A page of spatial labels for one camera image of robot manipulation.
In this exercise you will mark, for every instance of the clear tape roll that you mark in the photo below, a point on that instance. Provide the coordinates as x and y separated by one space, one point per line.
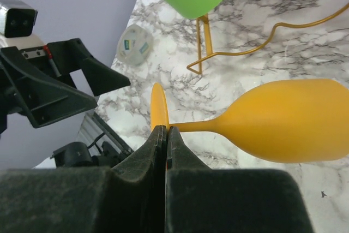
134 45

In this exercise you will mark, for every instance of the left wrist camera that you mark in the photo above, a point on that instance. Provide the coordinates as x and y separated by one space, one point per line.
17 18

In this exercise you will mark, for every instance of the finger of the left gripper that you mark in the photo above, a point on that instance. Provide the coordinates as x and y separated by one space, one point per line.
72 55
42 99

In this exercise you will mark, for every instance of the yellow wine glass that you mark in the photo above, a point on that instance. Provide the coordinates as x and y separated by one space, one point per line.
288 121

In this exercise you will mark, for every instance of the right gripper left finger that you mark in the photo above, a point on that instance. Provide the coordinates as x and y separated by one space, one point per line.
127 198

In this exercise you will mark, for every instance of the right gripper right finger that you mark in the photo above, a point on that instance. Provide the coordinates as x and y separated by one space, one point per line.
201 199

